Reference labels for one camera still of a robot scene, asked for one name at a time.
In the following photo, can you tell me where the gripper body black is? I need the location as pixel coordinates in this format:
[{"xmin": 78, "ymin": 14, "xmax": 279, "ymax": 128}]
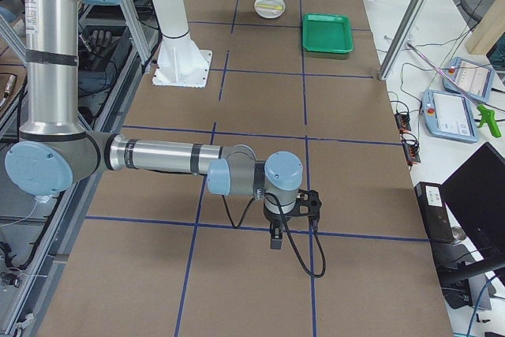
[{"xmin": 264, "ymin": 204, "xmax": 294, "ymax": 230}]

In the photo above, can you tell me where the white round plate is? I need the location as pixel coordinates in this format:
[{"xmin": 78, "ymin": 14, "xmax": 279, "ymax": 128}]
[{"xmin": 253, "ymin": 0, "xmax": 286, "ymax": 19}]

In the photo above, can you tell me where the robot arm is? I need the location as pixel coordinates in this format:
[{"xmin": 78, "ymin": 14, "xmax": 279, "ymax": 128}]
[{"xmin": 5, "ymin": 0, "xmax": 303, "ymax": 249}]

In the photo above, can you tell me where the yellow plastic spoon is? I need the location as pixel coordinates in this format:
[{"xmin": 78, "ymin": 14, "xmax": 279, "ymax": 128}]
[{"xmin": 256, "ymin": 4, "xmax": 283, "ymax": 11}]

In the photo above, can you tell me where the green plastic tray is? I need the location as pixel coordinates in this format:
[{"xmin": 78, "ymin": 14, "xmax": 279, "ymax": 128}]
[{"xmin": 302, "ymin": 13, "xmax": 354, "ymax": 54}]

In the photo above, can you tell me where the black usb hub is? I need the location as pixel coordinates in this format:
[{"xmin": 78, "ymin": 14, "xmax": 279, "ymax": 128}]
[
  {"xmin": 395, "ymin": 112, "xmax": 411, "ymax": 133},
  {"xmin": 402, "ymin": 140, "xmax": 421, "ymax": 167}
]

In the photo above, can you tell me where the black computer box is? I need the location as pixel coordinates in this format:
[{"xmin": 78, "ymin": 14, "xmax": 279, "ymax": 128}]
[{"xmin": 414, "ymin": 182, "xmax": 454, "ymax": 244}]

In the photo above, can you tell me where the black monitor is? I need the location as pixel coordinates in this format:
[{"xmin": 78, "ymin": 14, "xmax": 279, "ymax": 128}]
[{"xmin": 439, "ymin": 142, "xmax": 504, "ymax": 285}]

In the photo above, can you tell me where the near teach pendant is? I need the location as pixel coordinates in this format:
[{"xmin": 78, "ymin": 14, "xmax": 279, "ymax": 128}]
[{"xmin": 421, "ymin": 89, "xmax": 478, "ymax": 144}]

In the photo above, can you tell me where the teach pendant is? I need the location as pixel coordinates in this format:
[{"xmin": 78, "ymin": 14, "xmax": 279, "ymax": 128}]
[
  {"xmin": 421, "ymin": 89, "xmax": 478, "ymax": 144},
  {"xmin": 442, "ymin": 57, "xmax": 496, "ymax": 103}
]

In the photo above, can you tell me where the far teach pendant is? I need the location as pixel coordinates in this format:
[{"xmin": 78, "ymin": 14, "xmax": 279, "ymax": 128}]
[{"xmin": 442, "ymin": 57, "xmax": 496, "ymax": 103}]

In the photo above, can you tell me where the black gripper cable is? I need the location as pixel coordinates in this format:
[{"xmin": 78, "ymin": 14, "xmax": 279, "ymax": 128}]
[{"xmin": 220, "ymin": 193, "xmax": 327, "ymax": 278}]

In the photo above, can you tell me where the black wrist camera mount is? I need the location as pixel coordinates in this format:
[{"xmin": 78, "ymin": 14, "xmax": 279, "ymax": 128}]
[{"xmin": 290, "ymin": 189, "xmax": 322, "ymax": 222}]

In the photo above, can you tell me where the white camera stand pillar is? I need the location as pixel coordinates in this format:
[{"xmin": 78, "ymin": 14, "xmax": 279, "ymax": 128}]
[{"xmin": 152, "ymin": 0, "xmax": 212, "ymax": 88}]

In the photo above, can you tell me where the aluminium profile post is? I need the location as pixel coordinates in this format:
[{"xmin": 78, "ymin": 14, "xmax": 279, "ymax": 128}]
[{"xmin": 378, "ymin": 0, "xmax": 426, "ymax": 81}]

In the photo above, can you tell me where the green handled reacher grabber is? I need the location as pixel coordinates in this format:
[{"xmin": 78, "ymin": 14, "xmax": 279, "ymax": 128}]
[{"xmin": 406, "ymin": 41, "xmax": 503, "ymax": 139}]

